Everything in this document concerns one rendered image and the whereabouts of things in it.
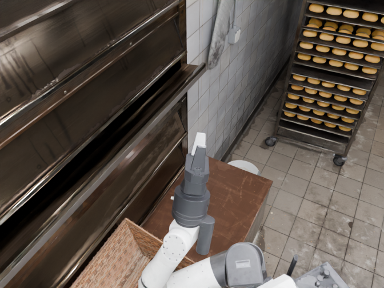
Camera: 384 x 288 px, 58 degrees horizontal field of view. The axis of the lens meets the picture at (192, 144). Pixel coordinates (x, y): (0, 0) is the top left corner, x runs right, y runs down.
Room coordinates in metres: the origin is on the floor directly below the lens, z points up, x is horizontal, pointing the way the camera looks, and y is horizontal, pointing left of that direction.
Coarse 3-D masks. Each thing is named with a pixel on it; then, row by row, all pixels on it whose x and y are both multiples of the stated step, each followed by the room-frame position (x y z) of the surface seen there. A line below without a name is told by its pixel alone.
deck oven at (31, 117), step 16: (176, 16) 1.51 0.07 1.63; (144, 32) 1.30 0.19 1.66; (128, 48) 1.20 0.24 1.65; (96, 64) 1.04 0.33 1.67; (112, 64) 1.11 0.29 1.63; (80, 80) 0.97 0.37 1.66; (64, 96) 0.90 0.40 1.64; (32, 112) 0.79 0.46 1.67; (48, 112) 0.83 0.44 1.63; (16, 128) 0.73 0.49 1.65; (160, 128) 1.34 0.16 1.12; (0, 144) 0.68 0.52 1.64; (144, 144) 1.21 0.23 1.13; (128, 160) 1.10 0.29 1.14
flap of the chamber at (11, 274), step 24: (168, 72) 1.44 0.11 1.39; (192, 72) 1.41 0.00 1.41; (144, 96) 1.24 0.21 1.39; (168, 96) 1.22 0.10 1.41; (120, 120) 1.08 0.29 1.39; (144, 120) 1.06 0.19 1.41; (96, 144) 0.94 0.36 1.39; (120, 144) 0.93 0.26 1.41; (72, 168) 0.82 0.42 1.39; (96, 168) 0.81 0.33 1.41; (48, 192) 0.71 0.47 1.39; (72, 192) 0.70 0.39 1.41; (24, 216) 0.62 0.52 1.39; (48, 216) 0.61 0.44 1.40; (0, 240) 0.54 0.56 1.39; (24, 240) 0.53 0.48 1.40; (0, 264) 0.46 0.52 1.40; (24, 264) 0.46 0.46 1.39
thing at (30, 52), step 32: (96, 0) 1.12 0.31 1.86; (128, 0) 1.24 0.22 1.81; (160, 0) 1.38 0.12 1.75; (32, 32) 0.89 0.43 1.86; (64, 32) 0.97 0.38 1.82; (96, 32) 1.06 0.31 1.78; (128, 32) 1.16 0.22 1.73; (0, 64) 0.77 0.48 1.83; (32, 64) 0.84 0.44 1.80; (64, 64) 0.91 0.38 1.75; (0, 96) 0.72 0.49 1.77; (32, 96) 0.78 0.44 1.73; (0, 128) 0.66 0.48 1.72
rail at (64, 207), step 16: (176, 96) 1.21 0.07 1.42; (160, 112) 1.10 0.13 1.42; (144, 128) 1.00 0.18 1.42; (128, 144) 0.91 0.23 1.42; (112, 160) 0.83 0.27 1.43; (96, 176) 0.75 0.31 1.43; (80, 192) 0.69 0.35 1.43; (64, 208) 0.62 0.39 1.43; (48, 224) 0.57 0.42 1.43; (32, 240) 0.52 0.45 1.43; (16, 256) 0.47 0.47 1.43; (0, 272) 0.42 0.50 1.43
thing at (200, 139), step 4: (196, 136) 0.62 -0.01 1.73; (200, 136) 0.62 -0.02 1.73; (204, 136) 0.62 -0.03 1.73; (196, 140) 0.61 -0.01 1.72; (200, 140) 0.61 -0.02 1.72; (204, 140) 0.61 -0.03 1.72; (196, 144) 0.61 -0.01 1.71; (200, 144) 0.61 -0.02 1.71; (204, 144) 0.61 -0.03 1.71; (192, 152) 0.60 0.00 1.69
